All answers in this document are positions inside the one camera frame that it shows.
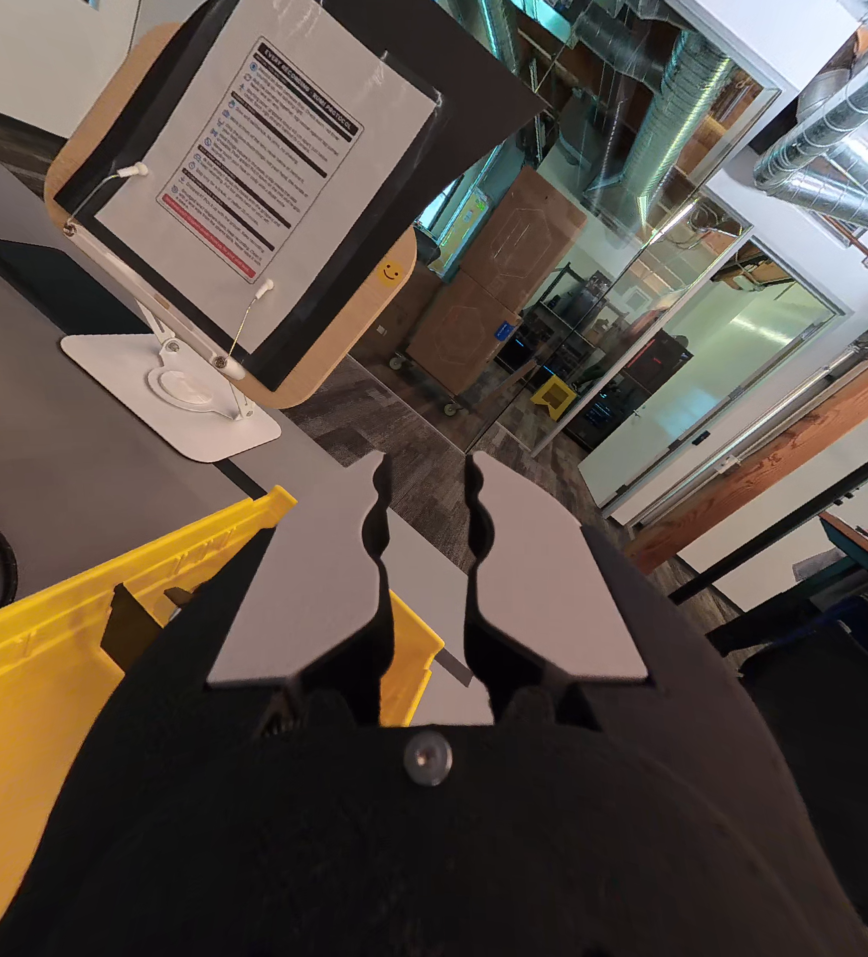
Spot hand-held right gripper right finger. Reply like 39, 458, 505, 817
464, 450, 650, 698

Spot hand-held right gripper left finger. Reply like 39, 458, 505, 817
204, 450, 395, 694

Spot yellow plastic bin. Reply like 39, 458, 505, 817
0, 484, 447, 954

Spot black bin divider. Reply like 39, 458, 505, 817
100, 582, 162, 668

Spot yellow floor sign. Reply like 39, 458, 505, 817
529, 372, 579, 421

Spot wooden ceiling beam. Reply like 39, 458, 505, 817
623, 329, 868, 577

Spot white sign board stand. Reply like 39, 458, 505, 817
59, 295, 284, 465

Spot wooden side desk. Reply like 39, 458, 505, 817
819, 510, 868, 588

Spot stacked large cardboard boxes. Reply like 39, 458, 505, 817
404, 164, 589, 417

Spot wooden instruction sign board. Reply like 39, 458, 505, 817
43, 0, 555, 410

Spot foil-wrapped silver pipes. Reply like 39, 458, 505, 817
751, 0, 868, 259

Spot spiral silver ventilation duct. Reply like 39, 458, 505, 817
434, 0, 743, 234

